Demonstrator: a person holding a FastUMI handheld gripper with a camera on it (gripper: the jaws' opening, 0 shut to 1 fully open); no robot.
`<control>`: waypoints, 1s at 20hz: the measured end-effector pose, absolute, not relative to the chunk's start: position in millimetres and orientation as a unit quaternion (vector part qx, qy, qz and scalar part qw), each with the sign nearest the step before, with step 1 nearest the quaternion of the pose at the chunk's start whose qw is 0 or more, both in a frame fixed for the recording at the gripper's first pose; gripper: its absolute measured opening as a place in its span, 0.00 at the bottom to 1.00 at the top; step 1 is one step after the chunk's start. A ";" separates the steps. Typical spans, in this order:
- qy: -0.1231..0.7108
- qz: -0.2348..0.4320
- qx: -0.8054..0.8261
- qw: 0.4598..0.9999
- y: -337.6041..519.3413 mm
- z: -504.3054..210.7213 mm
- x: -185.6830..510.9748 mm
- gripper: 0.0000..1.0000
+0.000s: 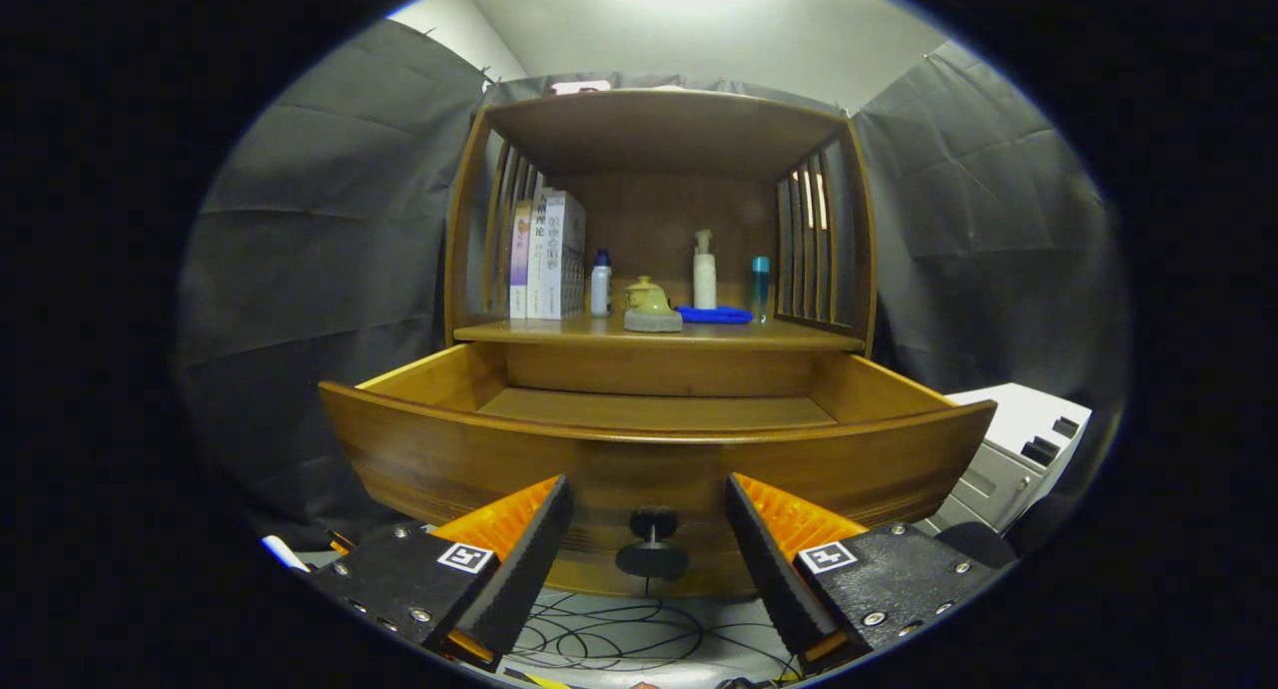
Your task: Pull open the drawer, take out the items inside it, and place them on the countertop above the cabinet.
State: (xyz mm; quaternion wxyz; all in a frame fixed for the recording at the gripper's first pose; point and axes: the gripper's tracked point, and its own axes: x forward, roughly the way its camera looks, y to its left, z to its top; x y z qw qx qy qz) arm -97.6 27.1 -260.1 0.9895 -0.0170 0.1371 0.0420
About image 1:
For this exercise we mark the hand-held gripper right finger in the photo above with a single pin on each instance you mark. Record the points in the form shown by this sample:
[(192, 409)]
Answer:
[(774, 579)]

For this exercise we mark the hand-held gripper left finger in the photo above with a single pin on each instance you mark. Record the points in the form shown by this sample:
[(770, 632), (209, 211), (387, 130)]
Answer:
[(529, 569)]

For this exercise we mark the black drawer knob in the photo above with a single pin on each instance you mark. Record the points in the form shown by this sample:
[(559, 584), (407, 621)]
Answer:
[(651, 554)]

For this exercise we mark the wooden drawer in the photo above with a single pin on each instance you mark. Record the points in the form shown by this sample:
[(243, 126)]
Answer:
[(649, 469)]

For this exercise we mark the wooden countertop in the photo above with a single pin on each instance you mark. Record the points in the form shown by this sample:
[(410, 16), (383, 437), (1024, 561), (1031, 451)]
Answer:
[(749, 335)]

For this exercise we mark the wooden cabinet with slatted sides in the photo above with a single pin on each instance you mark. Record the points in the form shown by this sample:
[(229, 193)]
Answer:
[(659, 130)]

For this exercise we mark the dark round object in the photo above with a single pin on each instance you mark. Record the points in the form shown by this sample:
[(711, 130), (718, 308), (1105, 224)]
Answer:
[(976, 544)]

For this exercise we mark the white plastic piece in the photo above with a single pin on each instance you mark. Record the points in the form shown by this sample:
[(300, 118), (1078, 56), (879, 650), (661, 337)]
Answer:
[(285, 554)]

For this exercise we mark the white grey printer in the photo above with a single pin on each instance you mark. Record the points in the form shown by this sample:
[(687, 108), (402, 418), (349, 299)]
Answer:
[(1008, 449)]

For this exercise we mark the blue folded cloth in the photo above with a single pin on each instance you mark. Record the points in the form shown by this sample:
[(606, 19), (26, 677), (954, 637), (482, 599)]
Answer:
[(714, 315)]

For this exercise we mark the white bottle with blue cap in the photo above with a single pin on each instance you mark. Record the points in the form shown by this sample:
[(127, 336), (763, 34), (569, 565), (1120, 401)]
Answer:
[(600, 285)]

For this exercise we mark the teal blue bottle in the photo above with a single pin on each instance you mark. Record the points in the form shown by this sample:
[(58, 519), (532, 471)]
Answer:
[(760, 285)]

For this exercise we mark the yellow lidded teacup with saucer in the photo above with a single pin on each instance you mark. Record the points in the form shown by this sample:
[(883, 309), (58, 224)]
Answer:
[(639, 288)]

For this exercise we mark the white pump bottle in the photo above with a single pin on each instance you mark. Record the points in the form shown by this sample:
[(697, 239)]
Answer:
[(704, 280)]

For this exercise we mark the pink purple book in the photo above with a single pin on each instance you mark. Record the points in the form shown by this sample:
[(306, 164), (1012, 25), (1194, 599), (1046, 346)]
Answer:
[(519, 260)]

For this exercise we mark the thin white book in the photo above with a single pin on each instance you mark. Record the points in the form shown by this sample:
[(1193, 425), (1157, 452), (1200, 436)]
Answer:
[(536, 255)]

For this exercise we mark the thick white book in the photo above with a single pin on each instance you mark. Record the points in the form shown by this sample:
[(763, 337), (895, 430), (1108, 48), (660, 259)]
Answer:
[(564, 255)]

